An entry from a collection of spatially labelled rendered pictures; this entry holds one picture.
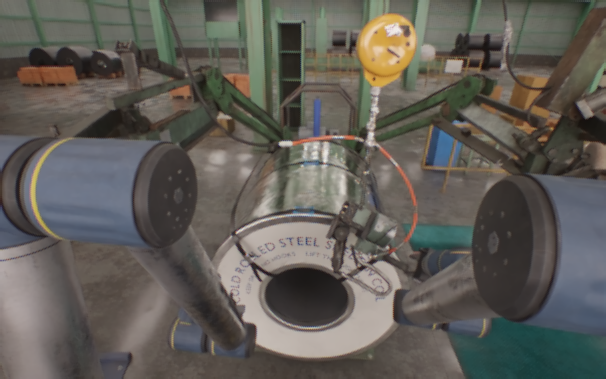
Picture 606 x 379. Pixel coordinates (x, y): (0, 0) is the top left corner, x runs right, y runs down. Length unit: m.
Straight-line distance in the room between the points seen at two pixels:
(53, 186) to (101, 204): 0.07
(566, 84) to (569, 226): 1.14
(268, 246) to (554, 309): 1.42
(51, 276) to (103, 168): 0.26
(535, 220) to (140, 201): 0.39
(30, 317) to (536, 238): 0.67
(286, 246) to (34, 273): 1.20
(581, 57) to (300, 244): 1.35
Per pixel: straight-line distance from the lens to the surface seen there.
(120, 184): 0.40
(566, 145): 1.54
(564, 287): 0.31
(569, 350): 3.35
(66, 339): 0.69
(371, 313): 1.95
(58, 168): 0.46
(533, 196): 0.32
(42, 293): 0.63
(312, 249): 1.60
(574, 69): 1.43
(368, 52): 1.09
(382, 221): 1.36
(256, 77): 6.04
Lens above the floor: 2.15
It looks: 27 degrees down
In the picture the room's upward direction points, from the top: 1 degrees clockwise
